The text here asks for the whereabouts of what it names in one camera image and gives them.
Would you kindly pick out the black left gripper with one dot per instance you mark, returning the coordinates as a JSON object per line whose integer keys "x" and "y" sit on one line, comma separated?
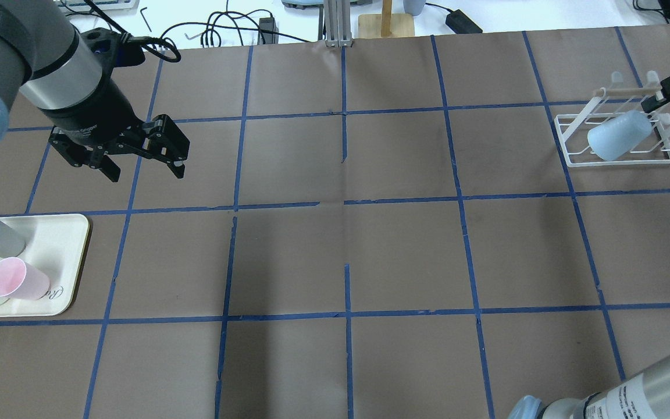
{"x": 92, "y": 115}

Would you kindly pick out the light blue plastic cup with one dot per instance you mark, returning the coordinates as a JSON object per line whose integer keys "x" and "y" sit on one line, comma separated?
{"x": 616, "y": 137}

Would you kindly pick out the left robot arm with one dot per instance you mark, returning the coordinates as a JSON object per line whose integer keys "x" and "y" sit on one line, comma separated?
{"x": 67, "y": 75}

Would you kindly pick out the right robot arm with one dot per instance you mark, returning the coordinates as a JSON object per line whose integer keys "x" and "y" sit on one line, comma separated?
{"x": 644, "y": 395}

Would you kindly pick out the pink plastic cup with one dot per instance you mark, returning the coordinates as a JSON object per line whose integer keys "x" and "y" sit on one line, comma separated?
{"x": 20, "y": 280}

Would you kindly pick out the cream serving tray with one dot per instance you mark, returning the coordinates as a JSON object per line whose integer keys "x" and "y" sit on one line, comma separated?
{"x": 41, "y": 259}

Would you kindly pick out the black power adapter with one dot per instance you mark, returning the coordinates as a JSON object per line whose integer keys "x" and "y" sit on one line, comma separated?
{"x": 460, "y": 23}

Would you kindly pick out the wooden stand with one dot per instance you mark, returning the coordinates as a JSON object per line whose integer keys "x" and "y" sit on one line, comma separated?
{"x": 386, "y": 24}

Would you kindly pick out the white wire cup rack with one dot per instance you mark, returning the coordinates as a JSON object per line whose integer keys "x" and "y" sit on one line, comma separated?
{"x": 605, "y": 104}

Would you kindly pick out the aluminium frame post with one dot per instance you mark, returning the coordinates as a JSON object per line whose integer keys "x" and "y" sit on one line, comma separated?
{"x": 337, "y": 23}

